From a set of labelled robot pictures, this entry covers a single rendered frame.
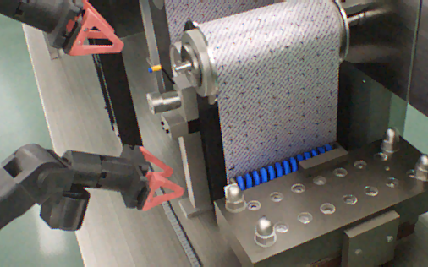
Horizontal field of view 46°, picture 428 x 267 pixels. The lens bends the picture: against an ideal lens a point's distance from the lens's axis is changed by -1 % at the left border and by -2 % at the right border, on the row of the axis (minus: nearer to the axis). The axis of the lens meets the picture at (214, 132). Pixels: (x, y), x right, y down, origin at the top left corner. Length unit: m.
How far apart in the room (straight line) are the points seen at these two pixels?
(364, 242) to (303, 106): 0.26
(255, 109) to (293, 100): 0.08
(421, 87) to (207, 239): 0.49
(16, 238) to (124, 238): 1.52
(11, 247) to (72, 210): 1.69
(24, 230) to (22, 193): 1.80
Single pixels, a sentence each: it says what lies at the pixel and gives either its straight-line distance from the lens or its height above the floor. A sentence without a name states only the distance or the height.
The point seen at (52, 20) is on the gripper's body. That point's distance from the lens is 0.74.
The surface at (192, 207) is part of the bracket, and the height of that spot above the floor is 0.91.
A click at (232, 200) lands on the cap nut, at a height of 1.05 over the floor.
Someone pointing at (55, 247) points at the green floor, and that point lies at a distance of 2.43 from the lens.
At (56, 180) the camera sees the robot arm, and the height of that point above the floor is 1.20.
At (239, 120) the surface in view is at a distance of 0.89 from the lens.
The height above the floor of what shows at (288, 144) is 1.07.
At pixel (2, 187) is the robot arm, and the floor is 1.21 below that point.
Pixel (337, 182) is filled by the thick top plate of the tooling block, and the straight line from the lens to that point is 0.94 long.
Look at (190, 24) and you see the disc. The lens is 0.86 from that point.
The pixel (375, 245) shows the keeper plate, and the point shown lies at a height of 0.97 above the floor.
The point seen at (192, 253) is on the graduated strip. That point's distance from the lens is 1.02.
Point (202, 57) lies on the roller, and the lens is 0.82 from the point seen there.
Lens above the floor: 1.66
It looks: 36 degrees down
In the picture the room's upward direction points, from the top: 8 degrees counter-clockwise
